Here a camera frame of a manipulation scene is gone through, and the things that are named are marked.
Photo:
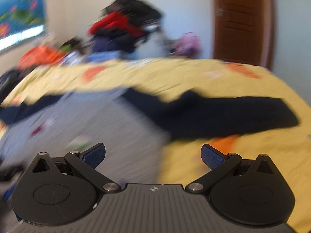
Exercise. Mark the pink plastic bag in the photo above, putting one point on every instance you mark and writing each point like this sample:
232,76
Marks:
188,46

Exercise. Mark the yellow floral bed quilt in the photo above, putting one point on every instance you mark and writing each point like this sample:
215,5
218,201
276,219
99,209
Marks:
169,78

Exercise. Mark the pile of dark red clothes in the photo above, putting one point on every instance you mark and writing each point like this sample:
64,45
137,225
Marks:
122,25

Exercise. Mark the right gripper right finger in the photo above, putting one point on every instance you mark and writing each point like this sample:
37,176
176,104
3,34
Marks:
220,166

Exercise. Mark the orange plastic bag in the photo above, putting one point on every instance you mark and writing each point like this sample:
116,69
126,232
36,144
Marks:
40,55

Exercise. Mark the light blue folded blanket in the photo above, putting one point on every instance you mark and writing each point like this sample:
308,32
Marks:
100,57

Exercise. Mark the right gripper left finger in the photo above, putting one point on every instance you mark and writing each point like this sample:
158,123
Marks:
84,164

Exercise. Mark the grey navy knit sweater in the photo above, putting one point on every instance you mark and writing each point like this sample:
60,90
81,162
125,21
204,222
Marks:
133,126

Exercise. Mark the dark floral garment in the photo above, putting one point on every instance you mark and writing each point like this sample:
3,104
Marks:
9,81

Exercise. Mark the brown wooden door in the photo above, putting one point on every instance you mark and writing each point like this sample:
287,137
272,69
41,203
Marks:
244,31

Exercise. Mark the lotus print window blind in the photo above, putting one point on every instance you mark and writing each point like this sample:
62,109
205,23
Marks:
21,20

